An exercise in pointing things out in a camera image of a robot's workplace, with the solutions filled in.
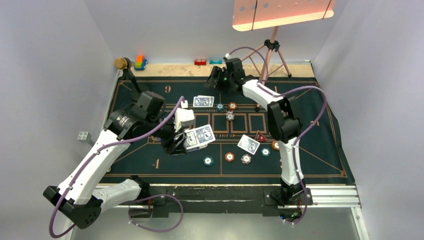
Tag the green poker table mat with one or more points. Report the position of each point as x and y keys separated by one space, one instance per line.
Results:
x=322 y=157

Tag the teal toy block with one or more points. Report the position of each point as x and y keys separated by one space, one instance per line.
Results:
x=215 y=61

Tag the red triangle marker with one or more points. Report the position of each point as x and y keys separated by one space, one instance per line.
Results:
x=259 y=136

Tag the red toy block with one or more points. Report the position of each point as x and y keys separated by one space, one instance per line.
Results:
x=200 y=62

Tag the pink white poker chip stack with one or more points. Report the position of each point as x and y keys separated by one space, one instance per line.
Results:
x=246 y=159

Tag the grey toy brick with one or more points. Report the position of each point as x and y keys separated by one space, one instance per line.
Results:
x=85 y=137

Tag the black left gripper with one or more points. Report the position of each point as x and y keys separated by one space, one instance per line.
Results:
x=172 y=146

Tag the green poker chip stack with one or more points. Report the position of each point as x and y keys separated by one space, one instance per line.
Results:
x=208 y=161

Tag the face-down card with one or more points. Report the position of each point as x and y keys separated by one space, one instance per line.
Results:
x=248 y=144

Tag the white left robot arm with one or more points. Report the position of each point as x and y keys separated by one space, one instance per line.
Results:
x=77 y=198

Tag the face-down cards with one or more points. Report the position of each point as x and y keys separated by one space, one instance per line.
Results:
x=203 y=101

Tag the pink tripod stand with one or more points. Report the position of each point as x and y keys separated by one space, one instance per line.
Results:
x=273 y=46

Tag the colourful toy block stack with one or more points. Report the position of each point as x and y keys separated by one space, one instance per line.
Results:
x=140 y=63

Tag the black microphone stand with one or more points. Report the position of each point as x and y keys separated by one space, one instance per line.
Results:
x=137 y=89

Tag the orange poker chip stack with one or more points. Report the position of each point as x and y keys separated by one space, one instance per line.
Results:
x=229 y=157

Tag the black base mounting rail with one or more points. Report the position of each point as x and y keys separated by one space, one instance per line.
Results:
x=264 y=199

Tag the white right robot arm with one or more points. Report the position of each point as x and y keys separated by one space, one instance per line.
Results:
x=284 y=121

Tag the blue playing card deck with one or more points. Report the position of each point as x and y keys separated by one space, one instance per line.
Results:
x=198 y=138

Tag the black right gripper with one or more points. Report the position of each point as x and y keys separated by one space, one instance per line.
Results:
x=216 y=72

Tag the white blue chips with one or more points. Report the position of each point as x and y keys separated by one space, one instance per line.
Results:
x=230 y=115

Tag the pink perforated board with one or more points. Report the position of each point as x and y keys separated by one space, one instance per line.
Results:
x=251 y=15

